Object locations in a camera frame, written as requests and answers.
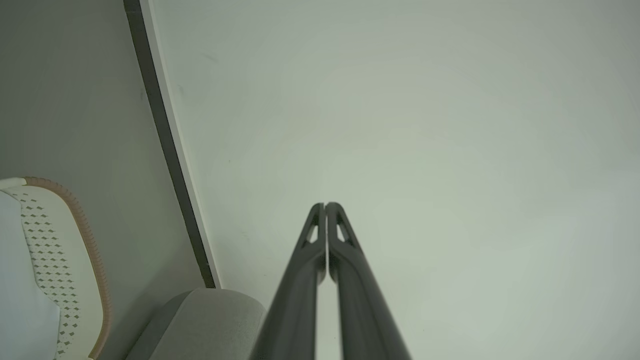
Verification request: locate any grey fabric sofa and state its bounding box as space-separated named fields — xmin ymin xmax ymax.
xmin=125 ymin=287 xmax=267 ymax=360

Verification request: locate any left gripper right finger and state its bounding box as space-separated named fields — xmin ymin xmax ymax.
xmin=325 ymin=202 xmax=412 ymax=360

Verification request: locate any white laundry basket brown rim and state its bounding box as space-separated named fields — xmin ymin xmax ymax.
xmin=0 ymin=176 xmax=112 ymax=360

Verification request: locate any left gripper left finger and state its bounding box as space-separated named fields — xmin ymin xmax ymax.
xmin=250 ymin=202 xmax=327 ymax=360

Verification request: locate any dark grey baseboard strip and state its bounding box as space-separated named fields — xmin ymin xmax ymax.
xmin=123 ymin=0 xmax=222 ymax=289

